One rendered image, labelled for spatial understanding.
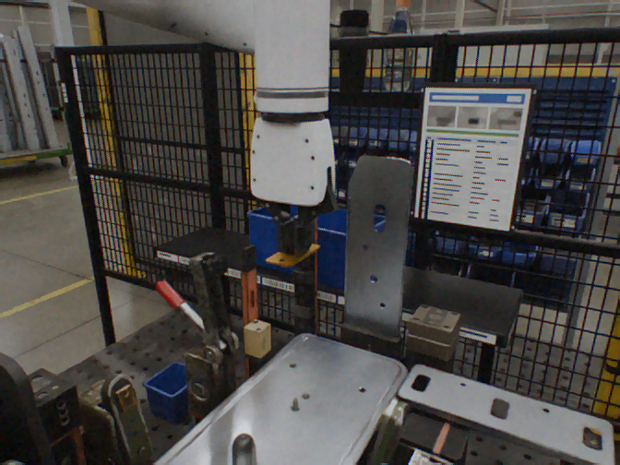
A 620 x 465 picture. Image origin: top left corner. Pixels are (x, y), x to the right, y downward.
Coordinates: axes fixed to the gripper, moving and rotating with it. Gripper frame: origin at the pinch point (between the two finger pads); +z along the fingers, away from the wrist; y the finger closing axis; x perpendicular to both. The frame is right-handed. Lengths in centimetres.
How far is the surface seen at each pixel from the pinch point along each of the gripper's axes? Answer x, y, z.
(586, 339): 238, 53, 129
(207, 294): -1.7, -14.5, 11.4
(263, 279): 32, -28, 26
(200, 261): -1.6, -15.3, 6.1
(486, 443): 42, 24, 58
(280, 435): -6.0, 1.1, 27.4
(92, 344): 91, -192, 128
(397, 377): 14.9, 10.6, 27.7
